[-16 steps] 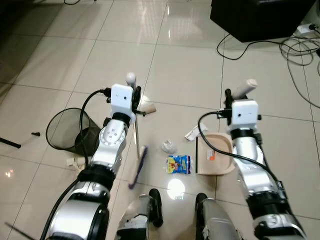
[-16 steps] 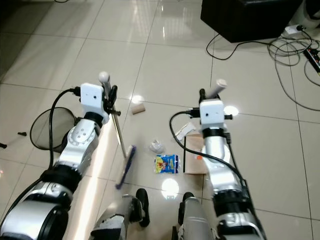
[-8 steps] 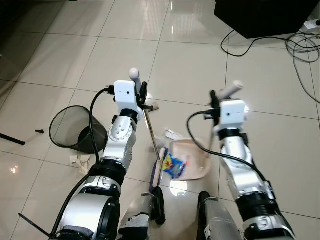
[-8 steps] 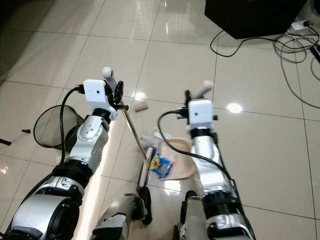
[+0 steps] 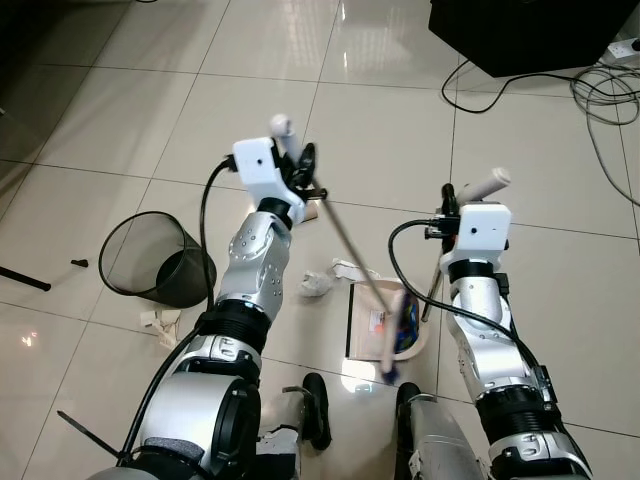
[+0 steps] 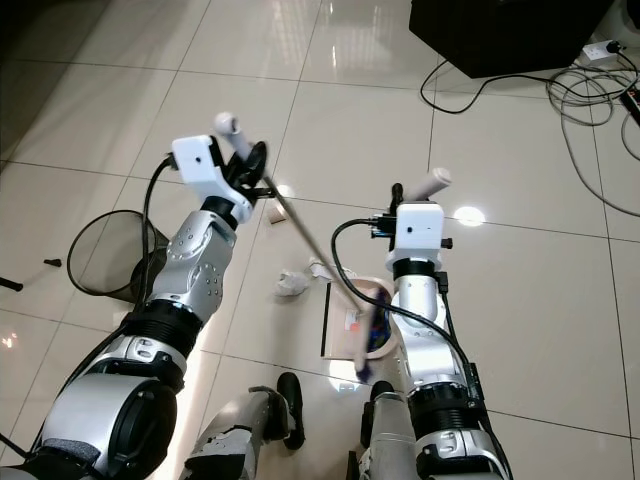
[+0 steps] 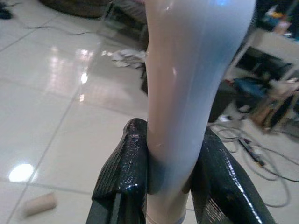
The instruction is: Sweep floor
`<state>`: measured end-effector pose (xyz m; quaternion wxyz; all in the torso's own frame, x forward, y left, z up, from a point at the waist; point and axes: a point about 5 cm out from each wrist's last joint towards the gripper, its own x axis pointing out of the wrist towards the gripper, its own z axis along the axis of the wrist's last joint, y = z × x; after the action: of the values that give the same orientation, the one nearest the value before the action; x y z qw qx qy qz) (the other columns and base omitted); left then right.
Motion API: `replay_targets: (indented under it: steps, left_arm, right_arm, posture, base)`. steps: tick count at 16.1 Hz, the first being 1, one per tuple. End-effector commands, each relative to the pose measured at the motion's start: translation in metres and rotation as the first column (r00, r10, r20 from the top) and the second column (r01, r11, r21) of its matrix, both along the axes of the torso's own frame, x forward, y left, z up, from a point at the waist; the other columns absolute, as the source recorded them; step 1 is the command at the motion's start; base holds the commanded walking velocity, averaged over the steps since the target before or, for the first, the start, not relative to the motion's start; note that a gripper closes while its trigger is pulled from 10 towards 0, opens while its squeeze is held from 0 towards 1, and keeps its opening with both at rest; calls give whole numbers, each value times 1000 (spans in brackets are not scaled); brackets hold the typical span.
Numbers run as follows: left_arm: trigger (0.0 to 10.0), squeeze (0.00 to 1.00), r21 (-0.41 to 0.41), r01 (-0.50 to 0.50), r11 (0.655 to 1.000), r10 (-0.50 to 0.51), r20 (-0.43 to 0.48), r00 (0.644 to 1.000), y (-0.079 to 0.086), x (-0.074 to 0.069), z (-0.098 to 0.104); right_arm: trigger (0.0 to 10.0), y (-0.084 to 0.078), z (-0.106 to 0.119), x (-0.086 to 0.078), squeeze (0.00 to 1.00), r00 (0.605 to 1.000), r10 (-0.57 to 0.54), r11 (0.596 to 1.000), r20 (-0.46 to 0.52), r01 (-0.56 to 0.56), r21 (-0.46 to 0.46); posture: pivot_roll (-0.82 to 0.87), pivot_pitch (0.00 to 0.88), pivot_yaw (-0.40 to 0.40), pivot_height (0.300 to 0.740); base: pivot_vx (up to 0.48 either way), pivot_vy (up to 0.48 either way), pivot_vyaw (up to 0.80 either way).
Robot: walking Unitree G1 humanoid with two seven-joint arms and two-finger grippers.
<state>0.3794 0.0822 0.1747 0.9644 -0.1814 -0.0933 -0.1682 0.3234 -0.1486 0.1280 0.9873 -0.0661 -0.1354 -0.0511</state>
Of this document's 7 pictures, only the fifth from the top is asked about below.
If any broom with white grip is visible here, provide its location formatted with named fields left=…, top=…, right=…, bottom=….
left=268, top=113, right=409, bottom=387

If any dustpan with long handle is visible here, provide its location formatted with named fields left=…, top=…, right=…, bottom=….
left=344, top=167, right=514, bottom=363

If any black rod on floor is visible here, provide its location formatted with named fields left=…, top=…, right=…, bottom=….
left=0, top=264, right=52, bottom=294

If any crumpled white paper scrap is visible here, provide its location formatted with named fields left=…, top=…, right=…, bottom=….
left=331, top=257, right=370, bottom=284

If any crumpled white paper ball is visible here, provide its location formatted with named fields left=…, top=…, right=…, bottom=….
left=299, top=269, right=334, bottom=299

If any black mesh waste bin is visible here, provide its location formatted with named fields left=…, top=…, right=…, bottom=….
left=98, top=211, right=219, bottom=310

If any black box cabinet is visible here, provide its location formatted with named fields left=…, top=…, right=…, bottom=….
left=428, top=0, right=640, bottom=79

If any torn white paper piece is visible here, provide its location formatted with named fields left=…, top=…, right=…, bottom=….
left=139, top=307, right=184, bottom=349

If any white power strip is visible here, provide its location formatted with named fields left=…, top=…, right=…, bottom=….
left=607, top=37, right=640, bottom=60

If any robot left leg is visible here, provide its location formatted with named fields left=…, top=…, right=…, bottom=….
left=255, top=371, right=334, bottom=480

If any robot leg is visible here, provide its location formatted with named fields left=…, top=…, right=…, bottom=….
left=394, top=382, right=493, bottom=480
left=255, top=371, right=334, bottom=480

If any robot right leg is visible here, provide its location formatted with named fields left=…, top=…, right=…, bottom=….
left=394, top=382, right=493, bottom=480

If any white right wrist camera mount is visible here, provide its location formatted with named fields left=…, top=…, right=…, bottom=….
left=442, top=203, right=513, bottom=271

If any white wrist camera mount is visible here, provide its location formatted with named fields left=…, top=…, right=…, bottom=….
left=231, top=137, right=307, bottom=217
left=442, top=203, right=513, bottom=271

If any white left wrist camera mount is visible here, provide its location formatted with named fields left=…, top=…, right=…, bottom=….
left=231, top=137, right=307, bottom=217

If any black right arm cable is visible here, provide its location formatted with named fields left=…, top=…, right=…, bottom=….
left=387, top=219, right=525, bottom=346

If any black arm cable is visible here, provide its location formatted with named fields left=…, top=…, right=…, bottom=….
left=387, top=219, right=525, bottom=346
left=198, top=157, right=242, bottom=313

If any thin black floor cable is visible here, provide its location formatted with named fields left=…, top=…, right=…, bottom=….
left=440, top=58, right=593, bottom=115

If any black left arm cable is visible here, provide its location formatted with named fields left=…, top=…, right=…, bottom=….
left=198, top=157, right=242, bottom=313

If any grey coiled cable bundle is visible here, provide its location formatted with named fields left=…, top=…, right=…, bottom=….
left=568, top=60, right=640, bottom=208

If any black cable tie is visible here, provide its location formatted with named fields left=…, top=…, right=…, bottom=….
left=56, top=409, right=129, bottom=464

